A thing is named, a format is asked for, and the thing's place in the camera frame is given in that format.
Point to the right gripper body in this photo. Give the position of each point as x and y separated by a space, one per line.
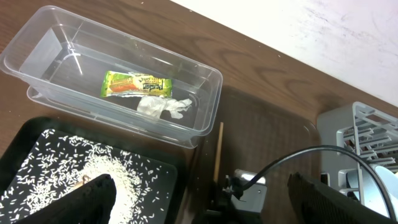
221 210

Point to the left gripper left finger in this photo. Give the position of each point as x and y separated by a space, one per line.
90 203

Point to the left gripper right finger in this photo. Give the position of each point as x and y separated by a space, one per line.
315 202

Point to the wooden chopstick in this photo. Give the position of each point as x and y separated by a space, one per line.
218 154

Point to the white napkin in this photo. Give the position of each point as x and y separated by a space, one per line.
154 106

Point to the green snack wrapper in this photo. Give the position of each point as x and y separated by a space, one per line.
135 84

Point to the spilled rice food waste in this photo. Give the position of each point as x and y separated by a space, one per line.
58 163

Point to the black waste tray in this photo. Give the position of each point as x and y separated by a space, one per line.
24 140

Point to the grey dishwasher rack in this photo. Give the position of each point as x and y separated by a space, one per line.
361 129

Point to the brown serving tray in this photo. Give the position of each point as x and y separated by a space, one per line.
254 133

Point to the clear plastic bin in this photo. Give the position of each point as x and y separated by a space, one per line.
64 58

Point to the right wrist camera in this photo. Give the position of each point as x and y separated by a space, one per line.
254 197

